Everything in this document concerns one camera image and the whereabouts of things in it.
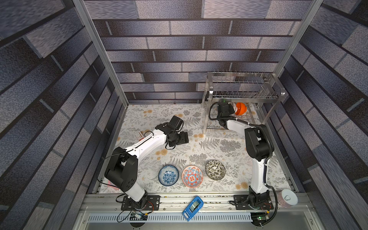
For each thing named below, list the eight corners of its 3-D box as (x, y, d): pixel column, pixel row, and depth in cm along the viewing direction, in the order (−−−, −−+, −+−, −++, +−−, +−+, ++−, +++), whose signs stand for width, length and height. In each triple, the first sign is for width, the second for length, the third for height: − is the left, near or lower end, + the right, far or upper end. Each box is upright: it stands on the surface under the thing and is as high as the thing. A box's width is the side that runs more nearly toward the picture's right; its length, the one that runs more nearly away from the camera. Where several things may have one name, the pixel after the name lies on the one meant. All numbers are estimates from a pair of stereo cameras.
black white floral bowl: (206, 180, 83) (207, 178, 79) (204, 163, 90) (205, 160, 86) (225, 180, 83) (226, 178, 79) (222, 163, 90) (223, 160, 86)
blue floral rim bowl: (158, 186, 81) (157, 184, 77) (160, 167, 88) (159, 165, 84) (178, 186, 81) (178, 184, 77) (179, 167, 88) (178, 165, 84)
